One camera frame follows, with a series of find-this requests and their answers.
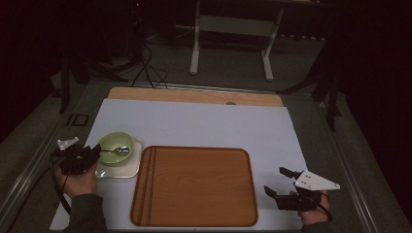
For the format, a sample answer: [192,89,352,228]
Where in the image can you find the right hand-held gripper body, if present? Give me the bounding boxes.
[274,169,342,213]

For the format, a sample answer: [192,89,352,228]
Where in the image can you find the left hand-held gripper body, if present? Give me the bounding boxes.
[52,136,94,176]

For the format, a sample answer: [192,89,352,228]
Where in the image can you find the green ceramic bowl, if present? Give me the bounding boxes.
[97,131,135,168]

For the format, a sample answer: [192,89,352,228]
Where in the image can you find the metal spoon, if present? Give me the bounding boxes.
[100,145,131,155]

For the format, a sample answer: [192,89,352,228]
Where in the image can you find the white square plate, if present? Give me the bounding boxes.
[94,137,144,180]

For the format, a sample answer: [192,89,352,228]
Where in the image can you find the brown wooden serving tray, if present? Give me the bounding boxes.
[129,145,259,228]

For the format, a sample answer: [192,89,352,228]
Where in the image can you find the person's right hand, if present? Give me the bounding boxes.
[290,190,332,226]

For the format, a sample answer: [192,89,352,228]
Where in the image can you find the person's left hand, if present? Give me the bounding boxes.
[55,161,98,198]

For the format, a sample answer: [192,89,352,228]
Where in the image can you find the black tripod stand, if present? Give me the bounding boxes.
[57,48,130,115]
[276,32,344,132]

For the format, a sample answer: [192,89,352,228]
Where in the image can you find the white table cover sheet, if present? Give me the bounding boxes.
[50,98,309,231]

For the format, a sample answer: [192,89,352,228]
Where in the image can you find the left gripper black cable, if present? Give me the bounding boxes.
[48,151,73,216]

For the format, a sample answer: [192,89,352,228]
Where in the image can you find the black floor socket frame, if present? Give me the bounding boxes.
[66,113,90,128]

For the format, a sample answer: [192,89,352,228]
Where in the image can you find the aluminium floor rail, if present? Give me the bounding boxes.
[0,119,66,227]
[319,103,380,233]

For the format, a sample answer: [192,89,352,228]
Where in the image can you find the black floor cables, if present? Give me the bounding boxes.
[130,45,169,90]

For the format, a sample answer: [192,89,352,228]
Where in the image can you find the white metal stand frame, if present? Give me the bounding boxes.
[189,0,286,82]

